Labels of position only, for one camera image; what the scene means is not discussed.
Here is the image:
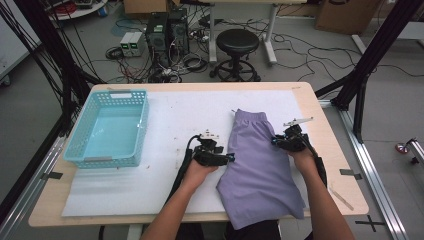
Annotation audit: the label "thin wooden strip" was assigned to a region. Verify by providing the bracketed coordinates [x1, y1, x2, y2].
[329, 187, 355, 212]

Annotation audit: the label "black tape cross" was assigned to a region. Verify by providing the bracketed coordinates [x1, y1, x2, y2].
[354, 214, 386, 233]

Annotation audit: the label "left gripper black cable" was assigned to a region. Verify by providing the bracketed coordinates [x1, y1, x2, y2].
[165, 134, 203, 204]

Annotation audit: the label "purple shorts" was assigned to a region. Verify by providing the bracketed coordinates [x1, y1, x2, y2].
[215, 108, 306, 231]

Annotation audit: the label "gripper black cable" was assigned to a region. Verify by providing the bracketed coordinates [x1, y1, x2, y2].
[299, 133, 329, 188]
[165, 134, 203, 204]

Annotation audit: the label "large cardboard box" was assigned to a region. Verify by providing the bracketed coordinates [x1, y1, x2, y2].
[314, 0, 383, 36]

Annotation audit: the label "light blue plastic basket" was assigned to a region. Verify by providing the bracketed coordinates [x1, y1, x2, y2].
[63, 89, 150, 169]

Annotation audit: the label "metal stand foot with caster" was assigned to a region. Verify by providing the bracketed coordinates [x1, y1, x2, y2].
[395, 137, 424, 165]

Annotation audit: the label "black metal frame post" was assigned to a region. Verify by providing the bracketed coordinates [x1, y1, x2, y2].
[314, 0, 424, 144]
[13, 0, 104, 134]

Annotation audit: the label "small cardboard box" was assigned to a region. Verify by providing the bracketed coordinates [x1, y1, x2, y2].
[123, 0, 181, 16]

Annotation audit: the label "person's left hand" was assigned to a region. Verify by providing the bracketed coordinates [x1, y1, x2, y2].
[182, 159, 219, 193]

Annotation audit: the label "black round stool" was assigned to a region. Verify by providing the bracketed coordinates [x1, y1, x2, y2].
[209, 28, 262, 83]

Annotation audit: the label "person's dark trousers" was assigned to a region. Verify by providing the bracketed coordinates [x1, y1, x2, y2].
[176, 219, 281, 240]

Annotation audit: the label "white power supply unit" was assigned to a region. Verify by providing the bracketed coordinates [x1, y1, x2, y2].
[119, 31, 136, 58]
[129, 31, 146, 57]

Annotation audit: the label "white foam mat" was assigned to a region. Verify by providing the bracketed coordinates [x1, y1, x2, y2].
[61, 89, 336, 218]

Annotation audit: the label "black tape piece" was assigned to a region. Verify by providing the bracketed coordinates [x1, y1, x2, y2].
[40, 171, 64, 181]
[339, 168, 363, 181]

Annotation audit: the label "person's right hand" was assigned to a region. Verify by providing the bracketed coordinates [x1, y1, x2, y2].
[288, 147, 321, 178]

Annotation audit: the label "round white table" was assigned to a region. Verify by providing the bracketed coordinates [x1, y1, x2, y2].
[46, 0, 109, 21]

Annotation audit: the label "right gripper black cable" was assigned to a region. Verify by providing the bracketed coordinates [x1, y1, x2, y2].
[299, 133, 329, 188]

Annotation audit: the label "white desk frame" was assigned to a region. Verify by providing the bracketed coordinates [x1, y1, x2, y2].
[199, 0, 308, 66]

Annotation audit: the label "black computer tower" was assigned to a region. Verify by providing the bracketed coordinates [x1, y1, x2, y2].
[145, 11, 170, 54]
[168, 8, 190, 56]

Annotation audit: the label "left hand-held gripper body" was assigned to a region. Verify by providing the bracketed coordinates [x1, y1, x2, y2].
[192, 129, 225, 168]

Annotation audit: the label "tangle of floor cables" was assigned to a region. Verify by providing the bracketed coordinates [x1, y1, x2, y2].
[104, 43, 209, 84]

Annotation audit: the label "white board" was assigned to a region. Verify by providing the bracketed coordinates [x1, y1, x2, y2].
[0, 14, 43, 86]

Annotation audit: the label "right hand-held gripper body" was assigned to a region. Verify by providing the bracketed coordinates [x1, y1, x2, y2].
[275, 116, 315, 153]

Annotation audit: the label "aluminium floor rail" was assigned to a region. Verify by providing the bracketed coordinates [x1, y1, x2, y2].
[0, 133, 68, 240]
[318, 98, 409, 240]

